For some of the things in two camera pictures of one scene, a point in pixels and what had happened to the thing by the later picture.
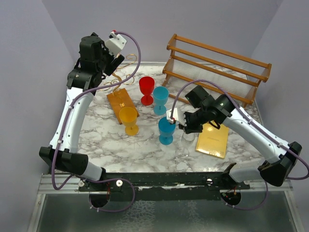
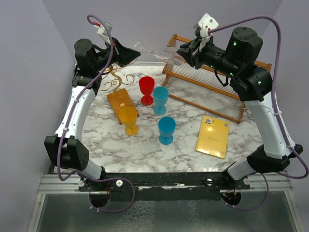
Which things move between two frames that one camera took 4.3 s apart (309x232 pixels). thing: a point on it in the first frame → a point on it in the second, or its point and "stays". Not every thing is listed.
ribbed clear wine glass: (187, 139) → (168, 54)
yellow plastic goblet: (129, 116) stays
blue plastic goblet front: (166, 129) stays
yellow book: (212, 141) stays
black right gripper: (188, 128) → (193, 57)
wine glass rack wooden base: (119, 100) stays
